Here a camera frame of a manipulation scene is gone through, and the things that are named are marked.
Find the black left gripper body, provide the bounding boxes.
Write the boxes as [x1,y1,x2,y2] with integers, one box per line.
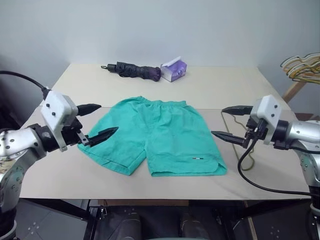
[61,116,90,148]

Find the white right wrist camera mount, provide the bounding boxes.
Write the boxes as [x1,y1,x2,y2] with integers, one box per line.
[249,94,285,146]

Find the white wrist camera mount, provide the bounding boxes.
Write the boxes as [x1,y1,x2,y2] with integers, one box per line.
[40,90,79,153]
[249,94,285,146]

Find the wooden stand leg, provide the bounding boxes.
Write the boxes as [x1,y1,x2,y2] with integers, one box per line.
[282,79,310,103]

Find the black table frame leg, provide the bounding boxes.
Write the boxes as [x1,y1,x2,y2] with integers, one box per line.
[82,199,107,240]

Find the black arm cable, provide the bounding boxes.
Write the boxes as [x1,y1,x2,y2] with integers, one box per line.
[237,119,312,196]
[0,70,52,100]

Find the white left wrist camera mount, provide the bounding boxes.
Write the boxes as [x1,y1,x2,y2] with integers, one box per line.
[40,90,79,153]

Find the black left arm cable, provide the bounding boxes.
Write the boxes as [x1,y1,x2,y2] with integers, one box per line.
[0,70,52,100]

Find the green shorts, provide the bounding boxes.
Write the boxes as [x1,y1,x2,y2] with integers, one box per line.
[77,96,228,178]

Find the purple tissue box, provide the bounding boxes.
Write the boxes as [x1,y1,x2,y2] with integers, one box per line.
[159,56,188,83]

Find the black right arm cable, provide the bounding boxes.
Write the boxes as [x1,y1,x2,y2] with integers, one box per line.
[237,119,312,196]

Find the thick curved green stem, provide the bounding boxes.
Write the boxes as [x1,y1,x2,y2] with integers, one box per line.
[221,111,256,172]

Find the black folded umbrella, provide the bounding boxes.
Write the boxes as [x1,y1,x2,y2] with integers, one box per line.
[100,61,162,83]

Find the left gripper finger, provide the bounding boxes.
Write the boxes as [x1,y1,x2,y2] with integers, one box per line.
[84,126,119,148]
[76,103,102,117]

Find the dark rounded shape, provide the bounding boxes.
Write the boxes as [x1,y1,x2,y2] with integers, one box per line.
[109,206,148,240]
[179,207,216,240]

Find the yellow wire hanger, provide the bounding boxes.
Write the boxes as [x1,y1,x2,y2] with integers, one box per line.
[284,61,320,83]

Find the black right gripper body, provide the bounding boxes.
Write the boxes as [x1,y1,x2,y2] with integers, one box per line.
[242,117,266,150]

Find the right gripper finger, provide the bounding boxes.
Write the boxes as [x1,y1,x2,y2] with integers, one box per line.
[221,105,254,117]
[211,130,247,147]

